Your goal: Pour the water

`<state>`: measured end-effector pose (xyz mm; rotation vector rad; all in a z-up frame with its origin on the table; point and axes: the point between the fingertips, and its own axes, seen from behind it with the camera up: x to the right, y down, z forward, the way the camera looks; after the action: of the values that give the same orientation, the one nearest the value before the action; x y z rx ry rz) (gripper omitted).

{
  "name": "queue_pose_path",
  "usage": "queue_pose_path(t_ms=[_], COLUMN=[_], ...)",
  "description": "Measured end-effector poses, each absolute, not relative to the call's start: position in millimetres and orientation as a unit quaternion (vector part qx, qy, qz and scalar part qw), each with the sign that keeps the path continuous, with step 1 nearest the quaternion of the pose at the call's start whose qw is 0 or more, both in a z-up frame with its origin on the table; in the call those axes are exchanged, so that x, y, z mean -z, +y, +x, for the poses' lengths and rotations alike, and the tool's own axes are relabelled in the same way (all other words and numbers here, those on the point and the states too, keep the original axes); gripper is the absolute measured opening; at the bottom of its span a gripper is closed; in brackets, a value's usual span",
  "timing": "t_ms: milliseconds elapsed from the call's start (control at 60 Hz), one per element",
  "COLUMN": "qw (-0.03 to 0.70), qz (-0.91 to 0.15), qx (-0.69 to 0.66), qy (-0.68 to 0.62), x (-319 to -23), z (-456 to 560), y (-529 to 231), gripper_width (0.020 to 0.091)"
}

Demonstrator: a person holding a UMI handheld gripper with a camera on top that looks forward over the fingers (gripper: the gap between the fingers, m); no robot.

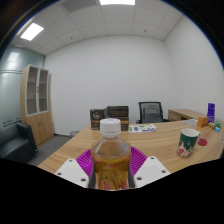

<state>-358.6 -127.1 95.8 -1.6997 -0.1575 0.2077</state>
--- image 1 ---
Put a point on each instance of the upright purple box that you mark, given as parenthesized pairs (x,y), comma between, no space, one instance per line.
(211,112)

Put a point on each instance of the white printed pamphlet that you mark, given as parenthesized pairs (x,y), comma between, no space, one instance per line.
(141,128)

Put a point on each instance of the wooden side desk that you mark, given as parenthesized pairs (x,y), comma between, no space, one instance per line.
(183,114)

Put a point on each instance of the orange cardboard box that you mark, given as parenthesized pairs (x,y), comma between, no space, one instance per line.
(202,121)

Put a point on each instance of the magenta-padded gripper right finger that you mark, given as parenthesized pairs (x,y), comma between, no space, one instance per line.
(151,170)

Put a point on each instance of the green floral ceramic mug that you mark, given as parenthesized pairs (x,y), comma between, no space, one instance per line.
(186,143)

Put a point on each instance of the small light blue box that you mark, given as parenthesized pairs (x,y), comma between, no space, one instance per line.
(217,129)

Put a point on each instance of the black leather sofa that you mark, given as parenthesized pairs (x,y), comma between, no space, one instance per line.
(15,143)

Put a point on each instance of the grey mesh-back office chair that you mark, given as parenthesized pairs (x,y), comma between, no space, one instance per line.
(151,113)

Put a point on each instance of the amber tea bottle white cap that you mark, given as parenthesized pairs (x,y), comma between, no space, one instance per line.
(110,160)

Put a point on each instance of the small ceiling light panel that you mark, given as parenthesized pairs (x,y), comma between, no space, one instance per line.
(31,31)

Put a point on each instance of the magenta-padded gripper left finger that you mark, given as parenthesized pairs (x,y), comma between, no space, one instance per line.
(71,171)

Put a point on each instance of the small dark cardboard box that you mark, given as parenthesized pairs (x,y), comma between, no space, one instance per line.
(97,116)

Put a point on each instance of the round white mat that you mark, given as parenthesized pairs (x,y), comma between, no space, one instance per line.
(190,122)

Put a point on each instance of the ceiling air vent grille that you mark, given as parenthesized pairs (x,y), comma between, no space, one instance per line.
(78,4)

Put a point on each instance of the brown cardboard box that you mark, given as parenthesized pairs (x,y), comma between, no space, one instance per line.
(125,124)

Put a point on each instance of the wooden glass-door shelf cabinet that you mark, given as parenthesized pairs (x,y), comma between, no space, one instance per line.
(38,125)

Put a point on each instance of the large dark cardboard box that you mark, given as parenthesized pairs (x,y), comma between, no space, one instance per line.
(117,111)

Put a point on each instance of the large ceiling light panel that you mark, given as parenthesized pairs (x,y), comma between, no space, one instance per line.
(116,2)

